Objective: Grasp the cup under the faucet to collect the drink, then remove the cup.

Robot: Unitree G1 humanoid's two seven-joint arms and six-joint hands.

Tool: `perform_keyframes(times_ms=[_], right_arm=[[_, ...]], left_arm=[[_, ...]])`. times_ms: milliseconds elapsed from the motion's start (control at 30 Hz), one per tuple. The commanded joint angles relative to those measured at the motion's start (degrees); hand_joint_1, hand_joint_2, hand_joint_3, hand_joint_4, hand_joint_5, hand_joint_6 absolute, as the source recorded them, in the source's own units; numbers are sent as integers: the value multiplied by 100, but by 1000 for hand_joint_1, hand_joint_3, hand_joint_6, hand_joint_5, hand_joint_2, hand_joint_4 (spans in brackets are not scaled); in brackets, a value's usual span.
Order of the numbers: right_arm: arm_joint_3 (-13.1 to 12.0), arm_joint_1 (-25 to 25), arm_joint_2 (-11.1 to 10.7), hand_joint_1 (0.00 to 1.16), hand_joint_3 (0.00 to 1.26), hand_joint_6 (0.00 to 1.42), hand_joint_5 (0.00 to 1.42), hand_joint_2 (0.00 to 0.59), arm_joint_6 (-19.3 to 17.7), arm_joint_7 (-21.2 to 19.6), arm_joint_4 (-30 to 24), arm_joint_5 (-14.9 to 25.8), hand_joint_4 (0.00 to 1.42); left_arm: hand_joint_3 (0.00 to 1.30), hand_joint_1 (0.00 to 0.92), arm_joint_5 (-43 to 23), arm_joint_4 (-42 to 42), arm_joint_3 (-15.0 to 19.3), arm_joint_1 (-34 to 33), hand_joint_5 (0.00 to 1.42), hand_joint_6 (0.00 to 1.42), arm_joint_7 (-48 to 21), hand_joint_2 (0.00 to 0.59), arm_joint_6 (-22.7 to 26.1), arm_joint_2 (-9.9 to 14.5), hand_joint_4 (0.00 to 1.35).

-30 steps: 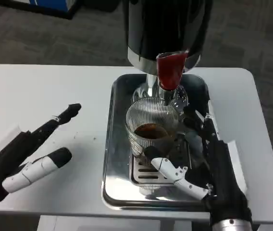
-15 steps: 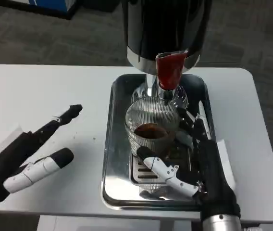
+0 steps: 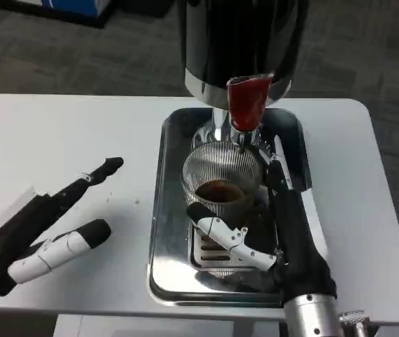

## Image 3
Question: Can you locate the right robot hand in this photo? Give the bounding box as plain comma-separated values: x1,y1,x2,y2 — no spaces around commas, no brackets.
186,135,338,310

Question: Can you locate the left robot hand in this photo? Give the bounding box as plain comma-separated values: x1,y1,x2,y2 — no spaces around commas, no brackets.
0,157,125,313

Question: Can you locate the clear ribbed glass cup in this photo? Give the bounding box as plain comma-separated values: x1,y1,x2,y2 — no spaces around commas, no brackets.
181,142,264,227

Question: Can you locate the steel drip grid tray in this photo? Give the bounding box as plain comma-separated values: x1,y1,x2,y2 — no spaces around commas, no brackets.
187,224,277,278

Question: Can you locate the knurled metal knob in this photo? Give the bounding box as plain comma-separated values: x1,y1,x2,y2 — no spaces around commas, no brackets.
339,310,372,337

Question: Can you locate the steel serving tray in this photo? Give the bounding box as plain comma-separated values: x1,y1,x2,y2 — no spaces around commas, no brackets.
148,107,329,308

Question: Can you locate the black steel drink dispenser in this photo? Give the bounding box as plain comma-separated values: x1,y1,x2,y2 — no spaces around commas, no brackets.
176,0,309,166

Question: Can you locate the blue box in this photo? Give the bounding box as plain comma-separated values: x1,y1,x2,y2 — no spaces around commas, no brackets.
39,0,116,29

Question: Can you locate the red tap handle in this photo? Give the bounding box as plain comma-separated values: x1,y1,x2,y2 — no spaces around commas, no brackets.
226,72,274,131

